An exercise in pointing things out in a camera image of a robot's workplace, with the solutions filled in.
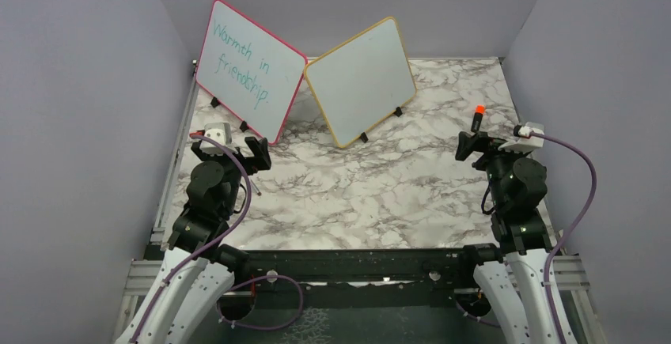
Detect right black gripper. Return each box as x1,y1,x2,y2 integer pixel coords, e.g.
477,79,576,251
456,130,529,209

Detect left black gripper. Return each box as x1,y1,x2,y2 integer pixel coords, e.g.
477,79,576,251
194,136,271,216

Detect yellow framed whiteboard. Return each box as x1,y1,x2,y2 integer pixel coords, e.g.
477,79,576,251
304,17,417,148

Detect white whiteboard marker pen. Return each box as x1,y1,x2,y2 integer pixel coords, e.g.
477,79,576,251
250,180,263,196

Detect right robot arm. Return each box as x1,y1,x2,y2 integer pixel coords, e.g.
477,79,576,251
455,127,575,343

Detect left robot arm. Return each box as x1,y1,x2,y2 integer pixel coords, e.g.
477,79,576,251
116,130,271,343

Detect pink framed whiteboard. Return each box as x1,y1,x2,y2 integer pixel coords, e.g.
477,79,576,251
195,0,308,145

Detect orange capped black marker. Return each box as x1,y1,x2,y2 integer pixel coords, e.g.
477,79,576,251
470,105,486,133

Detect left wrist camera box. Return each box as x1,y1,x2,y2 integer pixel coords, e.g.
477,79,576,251
200,123,233,156

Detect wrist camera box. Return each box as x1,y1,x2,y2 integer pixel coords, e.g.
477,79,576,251
200,123,233,156
498,122,544,154

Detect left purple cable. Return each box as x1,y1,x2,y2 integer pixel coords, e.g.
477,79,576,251
128,131,254,344

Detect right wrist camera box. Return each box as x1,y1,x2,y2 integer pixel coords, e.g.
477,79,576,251
498,122,544,154

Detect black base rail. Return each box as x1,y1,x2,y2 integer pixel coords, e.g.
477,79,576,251
197,244,502,310

